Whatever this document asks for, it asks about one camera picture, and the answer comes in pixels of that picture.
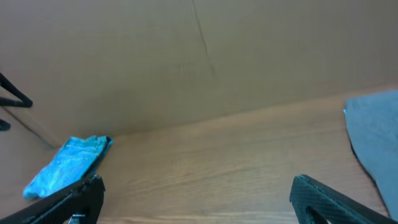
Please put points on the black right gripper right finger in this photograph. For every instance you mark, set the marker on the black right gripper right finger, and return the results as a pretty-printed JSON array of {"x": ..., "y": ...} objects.
[{"x": 315, "y": 202}]

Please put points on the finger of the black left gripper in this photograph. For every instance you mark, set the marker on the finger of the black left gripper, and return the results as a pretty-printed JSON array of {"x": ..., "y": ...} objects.
[
  {"x": 22, "y": 102},
  {"x": 4, "y": 126}
]

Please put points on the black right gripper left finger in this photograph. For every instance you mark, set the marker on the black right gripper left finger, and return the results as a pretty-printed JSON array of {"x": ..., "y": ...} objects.
[{"x": 80, "y": 202}]

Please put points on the light blue denim jeans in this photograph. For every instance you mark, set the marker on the light blue denim jeans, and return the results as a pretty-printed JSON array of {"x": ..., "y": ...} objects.
[{"x": 76, "y": 159}]

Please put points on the grey folded trousers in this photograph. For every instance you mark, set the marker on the grey folded trousers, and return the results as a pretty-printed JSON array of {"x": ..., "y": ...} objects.
[{"x": 371, "y": 122}]

